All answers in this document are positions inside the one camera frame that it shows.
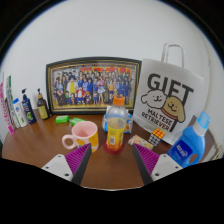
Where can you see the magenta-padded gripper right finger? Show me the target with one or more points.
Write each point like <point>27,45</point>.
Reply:
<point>148,159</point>

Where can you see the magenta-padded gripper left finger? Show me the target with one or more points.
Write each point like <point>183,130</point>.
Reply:
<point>77,158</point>

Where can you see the orange-capped drink bottle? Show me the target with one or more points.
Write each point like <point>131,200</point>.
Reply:
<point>116,130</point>

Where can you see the small patterned snack packet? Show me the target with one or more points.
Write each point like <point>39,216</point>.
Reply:
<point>140,141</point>

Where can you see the colourful puzzle cube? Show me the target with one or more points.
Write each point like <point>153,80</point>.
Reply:
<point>156,136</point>

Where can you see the pink mug with orange print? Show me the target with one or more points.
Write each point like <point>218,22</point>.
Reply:
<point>85,131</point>

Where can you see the blue detergent bottle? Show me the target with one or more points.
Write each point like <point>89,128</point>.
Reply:
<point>188,145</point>

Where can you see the white paper gift bag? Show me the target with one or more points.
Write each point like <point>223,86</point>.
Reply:
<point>166,96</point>

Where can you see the white radiator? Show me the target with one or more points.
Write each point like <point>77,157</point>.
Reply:
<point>219,151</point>

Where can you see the white shampoo bottle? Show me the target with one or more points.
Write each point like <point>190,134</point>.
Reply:
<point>20,115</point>

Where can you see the framed group picture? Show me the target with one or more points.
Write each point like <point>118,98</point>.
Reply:
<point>86,85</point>

